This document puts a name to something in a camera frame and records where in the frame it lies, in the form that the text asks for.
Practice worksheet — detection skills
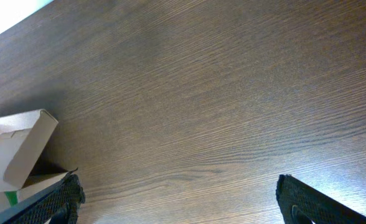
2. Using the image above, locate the green tape roll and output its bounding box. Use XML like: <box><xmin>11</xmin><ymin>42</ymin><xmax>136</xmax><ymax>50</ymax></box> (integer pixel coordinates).
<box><xmin>4</xmin><ymin>191</ymin><xmax>18</xmax><ymax>207</ymax></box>

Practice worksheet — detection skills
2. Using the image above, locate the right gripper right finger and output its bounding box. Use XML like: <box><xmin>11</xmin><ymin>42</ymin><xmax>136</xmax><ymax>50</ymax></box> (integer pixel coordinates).
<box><xmin>276</xmin><ymin>174</ymin><xmax>366</xmax><ymax>224</ymax></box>

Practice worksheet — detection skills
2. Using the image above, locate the brown cardboard box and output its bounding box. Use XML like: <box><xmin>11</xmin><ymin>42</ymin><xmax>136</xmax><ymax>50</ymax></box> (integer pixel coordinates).
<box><xmin>0</xmin><ymin>109</ymin><xmax>67</xmax><ymax>213</ymax></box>

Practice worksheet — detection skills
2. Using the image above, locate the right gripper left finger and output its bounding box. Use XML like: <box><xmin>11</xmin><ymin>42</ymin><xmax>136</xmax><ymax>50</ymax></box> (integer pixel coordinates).
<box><xmin>0</xmin><ymin>173</ymin><xmax>85</xmax><ymax>224</ymax></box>

